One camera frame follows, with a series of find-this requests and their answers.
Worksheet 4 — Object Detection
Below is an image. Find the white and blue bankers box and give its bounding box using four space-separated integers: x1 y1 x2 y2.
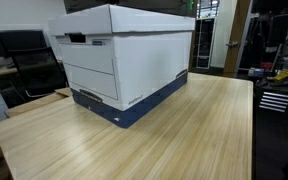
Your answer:
48 4 195 128

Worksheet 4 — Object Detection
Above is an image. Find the black glass display cabinet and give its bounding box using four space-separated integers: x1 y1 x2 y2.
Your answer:
193 18 215 69

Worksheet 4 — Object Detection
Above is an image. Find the black mesh office chair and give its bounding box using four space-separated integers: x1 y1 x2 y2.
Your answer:
0 30 67 97

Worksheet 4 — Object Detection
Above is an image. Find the black tool cabinet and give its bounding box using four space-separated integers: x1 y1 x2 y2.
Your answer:
254 79 288 120

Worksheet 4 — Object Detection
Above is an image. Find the yellow tool on cabinet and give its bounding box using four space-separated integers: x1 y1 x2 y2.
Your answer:
273 69 288 82

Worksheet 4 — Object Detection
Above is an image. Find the wooden door with handle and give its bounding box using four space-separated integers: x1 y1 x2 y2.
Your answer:
224 0 251 74

